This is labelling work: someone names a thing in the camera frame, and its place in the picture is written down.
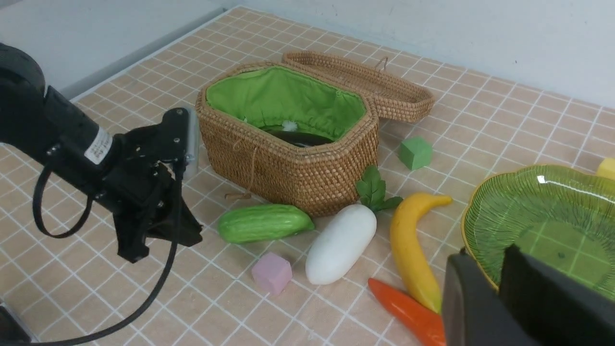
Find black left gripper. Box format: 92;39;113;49
94;108;203;263

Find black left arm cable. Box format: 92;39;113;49
0;159;185;346

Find orange toy carrot green leaves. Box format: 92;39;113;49
368;278;446;346

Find white toy radish green leaves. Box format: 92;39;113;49
305;165;403;285

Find yellow foam cube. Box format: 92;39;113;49
595;158;615;180

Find green toy cucumber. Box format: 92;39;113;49
217;204;316;245

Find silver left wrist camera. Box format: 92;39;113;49
183;108;201;181

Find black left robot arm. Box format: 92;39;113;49
0;44;202;263

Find pink foam cube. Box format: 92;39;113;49
252;252;294;295

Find woven wicker basket lid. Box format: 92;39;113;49
282;50;436;123

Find yellow toy banana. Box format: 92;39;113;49
389;192;452;313

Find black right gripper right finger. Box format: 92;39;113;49
499;246;615;346

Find checkered beige tablecloth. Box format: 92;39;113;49
0;7;614;346

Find woven wicker basket green lining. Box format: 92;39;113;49
195;61;380;218

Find purple toy eggplant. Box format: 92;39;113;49
260;126;334;148

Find green foam cube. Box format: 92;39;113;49
398;136;433;171

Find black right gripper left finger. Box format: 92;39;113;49
442;250;543;346

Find green glass leaf plate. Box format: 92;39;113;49
461;164;615;300

